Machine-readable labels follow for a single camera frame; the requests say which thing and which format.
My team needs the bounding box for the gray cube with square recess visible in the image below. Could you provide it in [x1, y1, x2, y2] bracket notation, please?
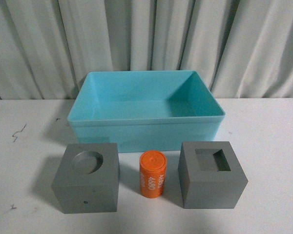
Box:
[178, 141, 248, 209]

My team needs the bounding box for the orange cylinder with white numbers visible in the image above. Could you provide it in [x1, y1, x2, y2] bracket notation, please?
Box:
[140, 150, 167, 198]

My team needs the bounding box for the light blue plastic box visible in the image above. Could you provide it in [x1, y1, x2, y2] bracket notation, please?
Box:
[67, 71, 225, 153]

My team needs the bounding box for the gray cube with round recess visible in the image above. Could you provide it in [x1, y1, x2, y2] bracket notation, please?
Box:
[51, 143, 120, 214]

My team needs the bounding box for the white pleated curtain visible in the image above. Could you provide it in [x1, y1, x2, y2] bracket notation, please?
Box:
[0, 0, 293, 99]

